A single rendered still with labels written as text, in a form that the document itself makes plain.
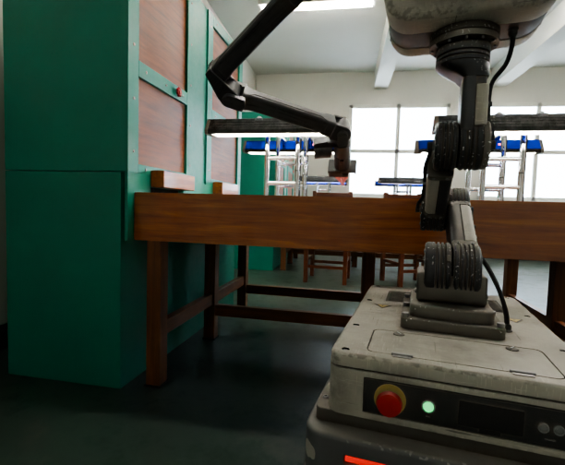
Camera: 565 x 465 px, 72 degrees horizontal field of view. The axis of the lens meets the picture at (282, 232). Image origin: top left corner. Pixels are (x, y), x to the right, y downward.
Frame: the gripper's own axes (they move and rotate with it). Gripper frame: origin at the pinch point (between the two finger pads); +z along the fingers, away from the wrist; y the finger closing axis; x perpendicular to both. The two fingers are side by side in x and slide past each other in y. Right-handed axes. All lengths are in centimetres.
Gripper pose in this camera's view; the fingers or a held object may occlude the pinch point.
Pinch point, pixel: (342, 183)
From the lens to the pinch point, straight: 151.2
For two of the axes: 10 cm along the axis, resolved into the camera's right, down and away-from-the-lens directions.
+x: -1.5, 8.0, -5.9
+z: 1.3, 6.0, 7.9
